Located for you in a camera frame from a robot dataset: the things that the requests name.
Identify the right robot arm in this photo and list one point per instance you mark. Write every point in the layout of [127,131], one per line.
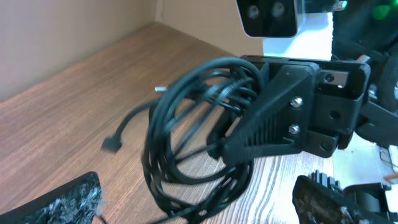
[366,32]

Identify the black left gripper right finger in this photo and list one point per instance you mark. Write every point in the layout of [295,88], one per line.
[319,198]

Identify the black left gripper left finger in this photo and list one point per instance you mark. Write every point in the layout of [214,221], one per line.
[77,201]

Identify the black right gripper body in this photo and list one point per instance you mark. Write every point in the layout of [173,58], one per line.
[338,98]

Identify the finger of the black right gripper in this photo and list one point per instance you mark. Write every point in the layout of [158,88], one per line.
[276,123]

